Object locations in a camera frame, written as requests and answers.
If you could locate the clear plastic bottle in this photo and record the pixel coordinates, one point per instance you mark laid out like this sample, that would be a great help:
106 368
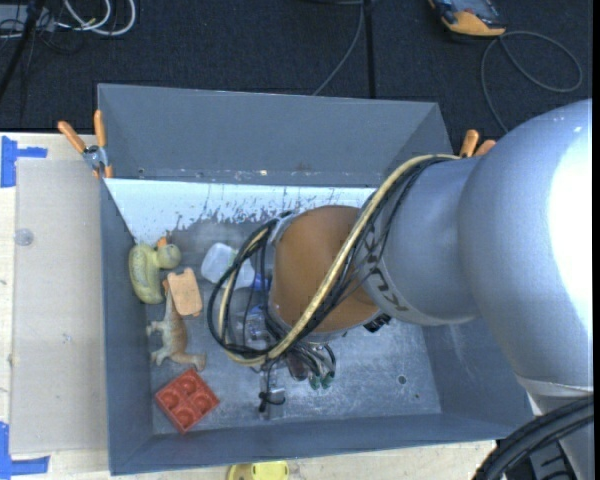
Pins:
220 263

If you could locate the black cylinder on white bracket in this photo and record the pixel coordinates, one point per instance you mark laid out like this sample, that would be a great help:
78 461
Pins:
377 322

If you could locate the red square building block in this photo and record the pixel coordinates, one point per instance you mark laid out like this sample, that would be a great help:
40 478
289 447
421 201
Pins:
186 401

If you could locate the yellow toy duck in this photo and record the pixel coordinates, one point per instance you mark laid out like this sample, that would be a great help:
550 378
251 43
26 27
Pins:
145 270

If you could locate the orange flat sponge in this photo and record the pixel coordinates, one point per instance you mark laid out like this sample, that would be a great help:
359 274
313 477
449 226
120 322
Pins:
185 290

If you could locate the grey metal bin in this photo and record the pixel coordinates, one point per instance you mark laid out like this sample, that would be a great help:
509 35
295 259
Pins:
370 398

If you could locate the pale wood board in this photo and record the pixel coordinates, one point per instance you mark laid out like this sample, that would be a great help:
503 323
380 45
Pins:
55 293

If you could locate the tan toy animal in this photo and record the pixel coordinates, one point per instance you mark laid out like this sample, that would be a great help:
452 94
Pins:
172 333

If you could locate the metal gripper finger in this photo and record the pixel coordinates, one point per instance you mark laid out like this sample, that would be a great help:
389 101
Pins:
277 396

